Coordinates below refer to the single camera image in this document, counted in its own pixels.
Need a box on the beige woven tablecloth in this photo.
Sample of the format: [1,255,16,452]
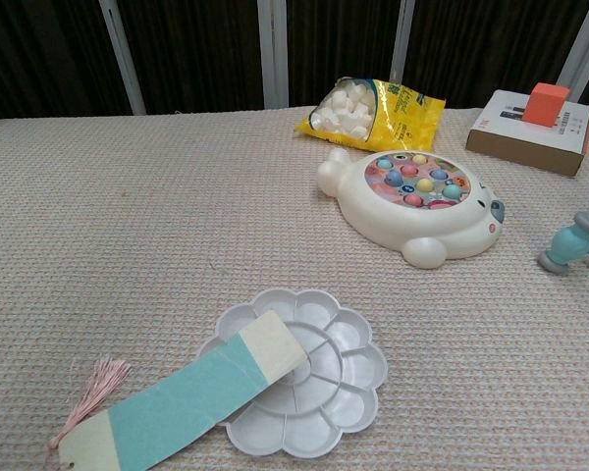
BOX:
[0,103,589,471]

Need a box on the teal grey toy hammer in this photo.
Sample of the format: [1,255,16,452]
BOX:
[536,211,589,274]

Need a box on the orange cube block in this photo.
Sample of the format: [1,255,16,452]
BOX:
[521,81,570,130]

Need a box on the white bear whack-a-mole toy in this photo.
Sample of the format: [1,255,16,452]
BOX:
[316,147,508,270]

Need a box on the white metal frame post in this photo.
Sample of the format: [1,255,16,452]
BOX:
[97,0,147,117]
[555,0,589,103]
[390,0,415,84]
[255,0,290,110]

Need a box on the white flat product box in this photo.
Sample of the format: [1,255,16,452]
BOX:
[464,88,589,178]

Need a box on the yellow marshmallow snack bag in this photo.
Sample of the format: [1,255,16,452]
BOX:
[294,76,447,153]

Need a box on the white flower paint palette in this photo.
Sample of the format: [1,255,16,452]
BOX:
[196,288,389,458]

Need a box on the teal cream tasselled bookmark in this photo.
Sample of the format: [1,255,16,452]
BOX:
[46,309,311,471]

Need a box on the black curtain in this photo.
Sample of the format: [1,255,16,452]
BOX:
[0,0,589,122]

